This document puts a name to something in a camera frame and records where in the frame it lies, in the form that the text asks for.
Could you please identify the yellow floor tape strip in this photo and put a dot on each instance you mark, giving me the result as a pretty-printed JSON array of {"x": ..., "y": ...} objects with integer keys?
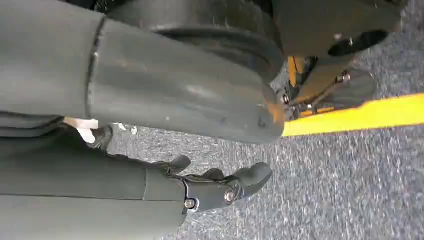
[{"x": 364, "y": 114}]

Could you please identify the black robot foot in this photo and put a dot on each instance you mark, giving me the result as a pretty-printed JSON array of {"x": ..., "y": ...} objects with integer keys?
[{"x": 324, "y": 26}]

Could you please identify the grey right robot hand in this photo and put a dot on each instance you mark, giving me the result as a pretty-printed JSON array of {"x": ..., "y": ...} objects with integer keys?
[{"x": 172, "y": 89}]

